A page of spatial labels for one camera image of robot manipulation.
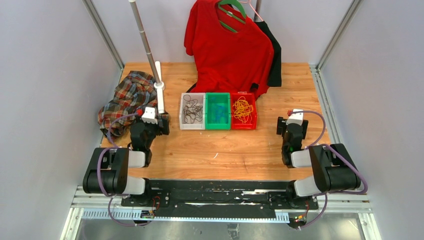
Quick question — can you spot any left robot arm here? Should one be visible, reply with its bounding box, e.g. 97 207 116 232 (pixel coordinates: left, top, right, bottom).
82 110 170 207

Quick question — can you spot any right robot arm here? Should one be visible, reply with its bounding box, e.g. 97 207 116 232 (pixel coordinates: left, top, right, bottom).
276 117 362 209

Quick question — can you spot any white plastic bin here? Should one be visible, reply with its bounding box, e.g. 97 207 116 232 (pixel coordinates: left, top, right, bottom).
179 92 206 130

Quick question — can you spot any plaid flannel shirt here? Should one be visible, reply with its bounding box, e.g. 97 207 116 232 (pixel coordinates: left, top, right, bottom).
97 70 158 140

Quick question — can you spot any red plastic bin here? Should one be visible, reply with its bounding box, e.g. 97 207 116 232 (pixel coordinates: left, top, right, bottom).
230 93 258 130

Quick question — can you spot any black garment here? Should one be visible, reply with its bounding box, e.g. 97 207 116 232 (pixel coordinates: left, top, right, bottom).
255 21 282 88

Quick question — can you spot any green plastic bin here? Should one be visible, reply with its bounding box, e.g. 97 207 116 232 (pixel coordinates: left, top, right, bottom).
205 92 231 130

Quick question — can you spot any red t-shirt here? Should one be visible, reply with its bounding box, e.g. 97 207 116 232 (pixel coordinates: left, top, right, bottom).
183 0 274 98

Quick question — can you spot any metal rack pole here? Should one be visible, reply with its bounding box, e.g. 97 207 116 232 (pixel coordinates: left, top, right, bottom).
128 0 164 88
253 0 264 22

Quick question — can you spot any right metal rack pole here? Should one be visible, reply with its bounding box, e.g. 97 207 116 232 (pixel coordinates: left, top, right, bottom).
253 0 264 22

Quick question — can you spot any pink clothes hanger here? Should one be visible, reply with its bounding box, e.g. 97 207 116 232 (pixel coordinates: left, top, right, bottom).
239 0 256 21

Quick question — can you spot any green clothes hanger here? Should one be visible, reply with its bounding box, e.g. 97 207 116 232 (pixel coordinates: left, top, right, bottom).
215 0 247 34

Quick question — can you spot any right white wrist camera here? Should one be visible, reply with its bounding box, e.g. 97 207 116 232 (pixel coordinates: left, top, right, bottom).
286 108 304 126

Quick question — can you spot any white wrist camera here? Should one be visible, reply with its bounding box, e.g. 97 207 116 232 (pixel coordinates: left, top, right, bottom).
286 108 304 126
136 106 158 125

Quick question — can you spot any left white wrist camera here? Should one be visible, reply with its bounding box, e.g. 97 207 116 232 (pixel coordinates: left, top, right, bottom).
136 106 158 125

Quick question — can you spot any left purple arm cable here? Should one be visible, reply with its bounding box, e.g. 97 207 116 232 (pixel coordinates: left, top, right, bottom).
97 112 153 227

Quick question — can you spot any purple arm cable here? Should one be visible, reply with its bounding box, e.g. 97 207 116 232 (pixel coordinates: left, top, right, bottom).
97 112 153 227
291 109 369 229

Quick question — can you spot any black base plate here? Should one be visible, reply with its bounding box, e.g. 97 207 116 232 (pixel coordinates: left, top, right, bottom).
120 179 318 219

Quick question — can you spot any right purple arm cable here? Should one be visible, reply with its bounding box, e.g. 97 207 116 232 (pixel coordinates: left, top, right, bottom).
291 109 369 229

